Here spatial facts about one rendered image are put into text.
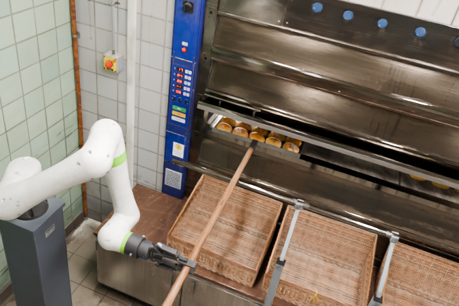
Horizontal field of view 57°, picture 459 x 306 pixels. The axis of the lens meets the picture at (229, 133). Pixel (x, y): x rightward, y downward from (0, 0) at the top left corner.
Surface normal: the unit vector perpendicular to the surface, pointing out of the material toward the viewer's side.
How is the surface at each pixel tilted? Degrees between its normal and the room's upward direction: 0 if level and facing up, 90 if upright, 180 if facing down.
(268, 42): 70
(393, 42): 90
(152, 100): 90
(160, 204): 0
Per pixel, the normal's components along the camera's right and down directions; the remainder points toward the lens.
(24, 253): -0.33, 0.48
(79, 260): 0.14, -0.83
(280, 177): -0.27, 0.16
